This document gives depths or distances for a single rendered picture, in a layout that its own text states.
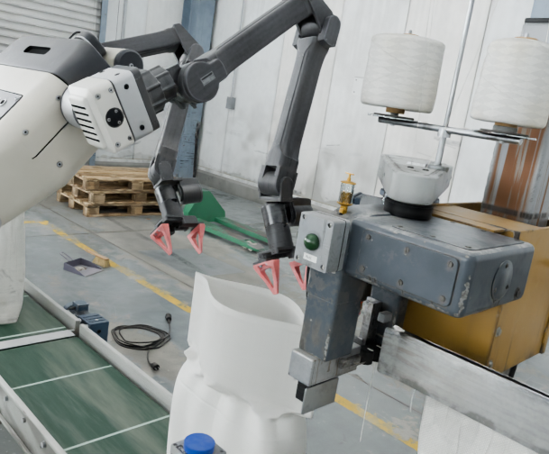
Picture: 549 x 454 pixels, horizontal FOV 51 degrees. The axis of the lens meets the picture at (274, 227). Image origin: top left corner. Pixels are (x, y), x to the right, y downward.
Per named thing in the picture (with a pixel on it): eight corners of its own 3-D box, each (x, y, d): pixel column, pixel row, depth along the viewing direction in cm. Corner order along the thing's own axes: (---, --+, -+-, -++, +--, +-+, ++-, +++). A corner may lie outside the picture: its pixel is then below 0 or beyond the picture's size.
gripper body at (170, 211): (198, 221, 158) (190, 198, 161) (167, 221, 151) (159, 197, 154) (186, 232, 162) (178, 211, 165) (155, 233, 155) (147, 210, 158)
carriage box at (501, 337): (379, 337, 130) (407, 202, 123) (452, 314, 154) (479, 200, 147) (481, 385, 113) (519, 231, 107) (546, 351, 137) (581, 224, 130)
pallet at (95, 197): (57, 188, 674) (58, 176, 671) (146, 188, 760) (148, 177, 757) (91, 204, 617) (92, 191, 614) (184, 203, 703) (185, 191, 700)
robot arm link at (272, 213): (255, 205, 134) (269, 198, 130) (278, 204, 139) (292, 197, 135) (260, 233, 133) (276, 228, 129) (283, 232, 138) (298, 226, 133)
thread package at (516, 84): (453, 118, 113) (472, 30, 109) (486, 124, 123) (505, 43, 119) (528, 129, 103) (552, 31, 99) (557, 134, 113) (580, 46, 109)
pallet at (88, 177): (57, 176, 672) (58, 163, 669) (150, 179, 750) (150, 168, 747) (85, 190, 613) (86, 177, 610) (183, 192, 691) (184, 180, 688)
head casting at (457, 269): (295, 347, 108) (321, 192, 102) (372, 325, 125) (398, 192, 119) (435, 425, 88) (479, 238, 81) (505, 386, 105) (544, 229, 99)
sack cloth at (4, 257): (-48, 292, 279) (-42, 143, 264) (0, 287, 293) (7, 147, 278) (-17, 329, 246) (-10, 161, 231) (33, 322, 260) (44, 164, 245)
